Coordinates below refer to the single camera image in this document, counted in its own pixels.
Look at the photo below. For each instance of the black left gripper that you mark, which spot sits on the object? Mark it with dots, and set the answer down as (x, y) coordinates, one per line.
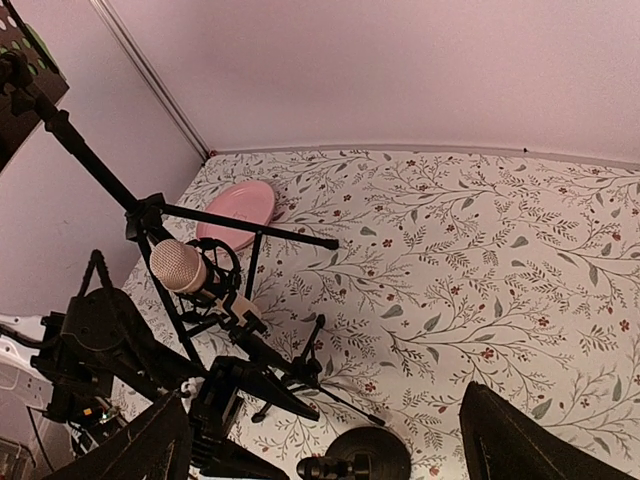
(215, 405)

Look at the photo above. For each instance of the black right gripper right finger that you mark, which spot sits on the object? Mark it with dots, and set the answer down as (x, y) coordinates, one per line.
(501, 442)

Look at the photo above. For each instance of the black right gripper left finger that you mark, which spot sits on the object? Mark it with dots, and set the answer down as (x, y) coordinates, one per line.
(155, 445)

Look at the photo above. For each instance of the black round-base mic stand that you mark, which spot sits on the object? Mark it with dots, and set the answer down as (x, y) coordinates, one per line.
(361, 453)

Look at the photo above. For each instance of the pink beige microphone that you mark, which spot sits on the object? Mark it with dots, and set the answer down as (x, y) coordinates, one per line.
(190, 274)

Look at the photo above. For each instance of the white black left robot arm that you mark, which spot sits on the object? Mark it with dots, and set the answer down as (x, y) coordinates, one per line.
(102, 337)

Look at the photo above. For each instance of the pink round plate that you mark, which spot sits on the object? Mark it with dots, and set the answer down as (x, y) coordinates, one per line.
(251, 201)

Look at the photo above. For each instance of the black perforated music stand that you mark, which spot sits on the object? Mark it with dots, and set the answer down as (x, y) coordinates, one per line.
(144, 216)

